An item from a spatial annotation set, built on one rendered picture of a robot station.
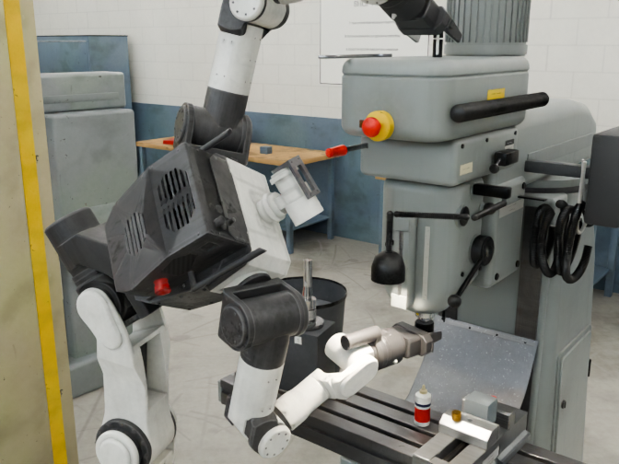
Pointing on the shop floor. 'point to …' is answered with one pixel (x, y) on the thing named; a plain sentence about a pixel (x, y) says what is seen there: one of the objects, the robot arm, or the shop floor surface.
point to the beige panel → (29, 263)
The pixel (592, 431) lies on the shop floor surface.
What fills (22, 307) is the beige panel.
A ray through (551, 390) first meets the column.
